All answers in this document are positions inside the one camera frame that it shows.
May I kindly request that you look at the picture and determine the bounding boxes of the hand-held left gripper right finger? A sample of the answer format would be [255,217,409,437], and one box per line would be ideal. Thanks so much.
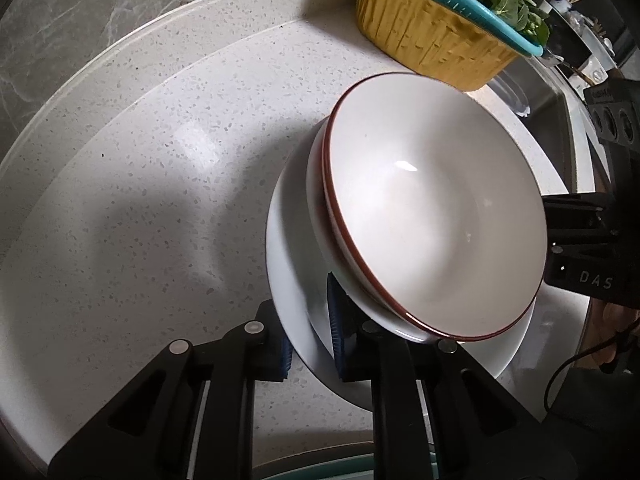
[326,272,563,480]

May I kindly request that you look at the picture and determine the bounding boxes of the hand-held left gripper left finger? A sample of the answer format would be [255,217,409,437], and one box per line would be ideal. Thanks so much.
[47,300,293,480]

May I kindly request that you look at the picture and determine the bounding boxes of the large white bowl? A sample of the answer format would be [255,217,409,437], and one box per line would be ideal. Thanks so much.
[266,117,538,411]

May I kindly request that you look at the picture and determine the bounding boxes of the floral bowl with red rim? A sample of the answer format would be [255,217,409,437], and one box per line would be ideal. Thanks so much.
[322,72,547,342]

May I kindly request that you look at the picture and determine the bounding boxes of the teal plastic colander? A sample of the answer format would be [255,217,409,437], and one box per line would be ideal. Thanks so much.
[362,0,543,58]

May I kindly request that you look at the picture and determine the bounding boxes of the teal floral plate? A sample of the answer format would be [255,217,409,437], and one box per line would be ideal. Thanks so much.
[252,452,443,480]

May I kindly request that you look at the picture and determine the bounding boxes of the yellow plastic basket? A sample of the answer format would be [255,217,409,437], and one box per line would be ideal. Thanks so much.
[355,0,518,92]

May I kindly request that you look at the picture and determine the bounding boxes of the clear glass bowl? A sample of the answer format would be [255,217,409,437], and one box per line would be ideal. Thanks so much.
[492,67,533,116]

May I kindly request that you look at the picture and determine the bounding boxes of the person's right hand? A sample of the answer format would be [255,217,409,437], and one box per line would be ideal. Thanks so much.
[595,302,640,368]

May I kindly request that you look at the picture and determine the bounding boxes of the stainless steel sink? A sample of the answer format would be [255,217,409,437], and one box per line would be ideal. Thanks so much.
[500,55,573,196]

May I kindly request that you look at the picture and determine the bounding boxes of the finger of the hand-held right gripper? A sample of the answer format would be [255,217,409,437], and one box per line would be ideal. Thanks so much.
[542,192,619,233]
[546,232,621,261]

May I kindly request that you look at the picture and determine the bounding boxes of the person's right forearm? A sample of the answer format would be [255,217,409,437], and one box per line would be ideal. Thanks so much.
[547,360,640,461]

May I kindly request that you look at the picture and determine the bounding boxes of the green leafy vegetables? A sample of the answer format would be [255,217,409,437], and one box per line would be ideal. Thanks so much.
[425,0,551,46]

